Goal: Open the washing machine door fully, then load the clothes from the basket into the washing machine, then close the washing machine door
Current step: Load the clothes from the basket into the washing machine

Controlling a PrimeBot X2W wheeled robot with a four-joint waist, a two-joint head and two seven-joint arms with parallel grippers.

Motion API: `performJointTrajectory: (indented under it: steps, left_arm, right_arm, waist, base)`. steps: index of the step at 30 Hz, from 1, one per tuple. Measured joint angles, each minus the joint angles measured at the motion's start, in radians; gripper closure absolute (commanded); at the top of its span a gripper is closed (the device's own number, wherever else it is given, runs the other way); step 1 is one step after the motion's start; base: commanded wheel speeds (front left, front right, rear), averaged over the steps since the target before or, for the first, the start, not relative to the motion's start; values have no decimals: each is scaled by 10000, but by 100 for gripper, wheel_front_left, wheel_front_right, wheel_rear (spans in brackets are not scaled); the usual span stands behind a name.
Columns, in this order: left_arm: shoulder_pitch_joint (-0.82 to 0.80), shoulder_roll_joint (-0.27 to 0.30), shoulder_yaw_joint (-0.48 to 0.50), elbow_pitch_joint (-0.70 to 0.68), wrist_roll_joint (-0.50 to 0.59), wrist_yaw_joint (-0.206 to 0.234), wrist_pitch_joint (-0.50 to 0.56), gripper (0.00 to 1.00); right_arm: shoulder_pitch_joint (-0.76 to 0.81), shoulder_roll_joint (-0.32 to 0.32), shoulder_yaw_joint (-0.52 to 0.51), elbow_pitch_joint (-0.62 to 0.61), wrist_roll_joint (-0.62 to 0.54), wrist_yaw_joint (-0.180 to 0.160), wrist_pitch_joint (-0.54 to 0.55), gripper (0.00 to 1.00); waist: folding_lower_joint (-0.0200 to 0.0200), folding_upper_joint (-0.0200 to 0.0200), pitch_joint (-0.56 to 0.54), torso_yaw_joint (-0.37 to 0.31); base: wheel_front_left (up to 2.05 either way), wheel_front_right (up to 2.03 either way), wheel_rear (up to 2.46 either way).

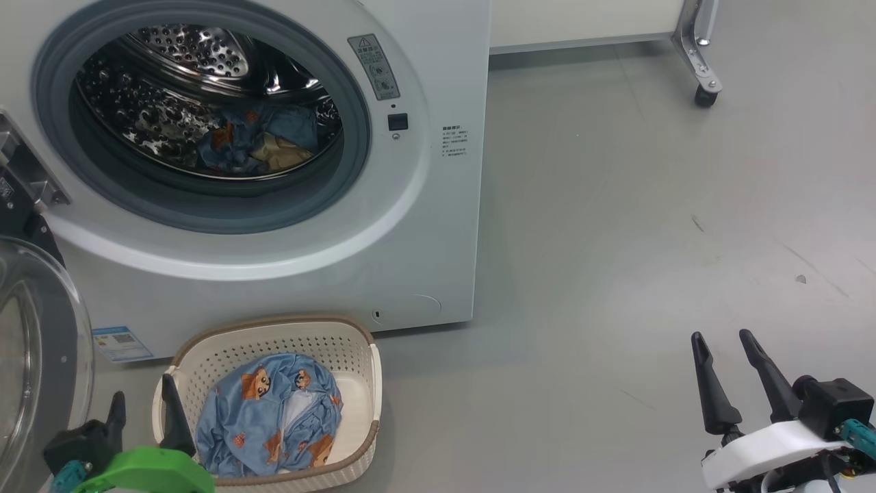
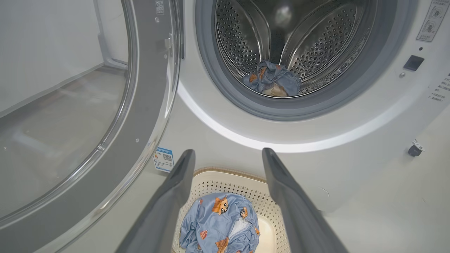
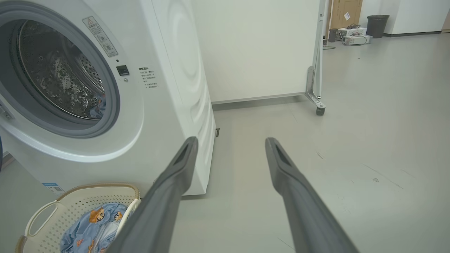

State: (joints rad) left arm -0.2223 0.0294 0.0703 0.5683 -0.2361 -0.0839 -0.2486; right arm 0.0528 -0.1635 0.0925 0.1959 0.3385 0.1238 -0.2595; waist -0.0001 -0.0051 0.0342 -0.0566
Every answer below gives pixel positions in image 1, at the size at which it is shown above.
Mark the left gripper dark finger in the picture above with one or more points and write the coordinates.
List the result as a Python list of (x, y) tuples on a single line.
[(178, 424), (116, 418)]

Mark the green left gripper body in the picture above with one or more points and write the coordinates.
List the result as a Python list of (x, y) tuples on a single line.
[(150, 472)]

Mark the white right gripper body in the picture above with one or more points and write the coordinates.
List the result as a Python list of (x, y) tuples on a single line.
[(766, 452)]

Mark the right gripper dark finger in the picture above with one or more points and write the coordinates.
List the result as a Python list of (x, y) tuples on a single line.
[(718, 404), (777, 390)]

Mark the blue garment small bear print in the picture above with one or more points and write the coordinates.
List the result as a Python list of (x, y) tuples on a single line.
[(260, 424)]

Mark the round black glass washer door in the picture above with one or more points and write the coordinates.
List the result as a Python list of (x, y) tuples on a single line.
[(41, 342)]

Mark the blue garment large orange print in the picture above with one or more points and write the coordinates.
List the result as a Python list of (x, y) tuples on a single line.
[(274, 137)]

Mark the metal washer door hinge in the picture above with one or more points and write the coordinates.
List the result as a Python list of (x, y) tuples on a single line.
[(31, 171)]

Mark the white front-load washing machine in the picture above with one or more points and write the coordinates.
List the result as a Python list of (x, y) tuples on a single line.
[(424, 226)]

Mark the stainless steel washing machine drum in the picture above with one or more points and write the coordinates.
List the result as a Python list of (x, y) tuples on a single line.
[(150, 103)]

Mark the black square door lock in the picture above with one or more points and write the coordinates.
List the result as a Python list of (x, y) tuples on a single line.
[(397, 122)]

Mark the blue energy label sticker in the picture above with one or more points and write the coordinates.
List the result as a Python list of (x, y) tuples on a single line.
[(123, 344)]

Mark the cream perforated laundry basket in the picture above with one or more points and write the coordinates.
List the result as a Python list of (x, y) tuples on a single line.
[(356, 383)]

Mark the metal stand leg with caster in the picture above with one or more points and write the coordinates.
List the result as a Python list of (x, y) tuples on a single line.
[(698, 55)]

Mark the small printed text sticker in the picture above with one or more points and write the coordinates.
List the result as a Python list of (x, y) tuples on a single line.
[(455, 141)]

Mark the white partition panel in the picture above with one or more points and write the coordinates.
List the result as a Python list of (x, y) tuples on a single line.
[(582, 20)]

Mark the grey warning label sticker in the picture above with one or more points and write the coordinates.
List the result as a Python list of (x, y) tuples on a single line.
[(374, 67)]

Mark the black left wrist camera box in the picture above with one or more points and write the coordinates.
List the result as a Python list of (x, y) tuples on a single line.
[(75, 445)]

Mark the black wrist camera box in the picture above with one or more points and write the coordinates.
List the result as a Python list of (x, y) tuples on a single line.
[(835, 407), (75, 445)]

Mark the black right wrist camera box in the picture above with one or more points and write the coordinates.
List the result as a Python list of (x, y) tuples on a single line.
[(835, 407)]

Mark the teal left camera connector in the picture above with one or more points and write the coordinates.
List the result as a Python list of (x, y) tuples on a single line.
[(67, 476)]

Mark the teal camera connector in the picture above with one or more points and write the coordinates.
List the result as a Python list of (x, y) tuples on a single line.
[(67, 476), (859, 438)]

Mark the teal right camera connector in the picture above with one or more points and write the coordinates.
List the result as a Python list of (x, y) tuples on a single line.
[(859, 438)]

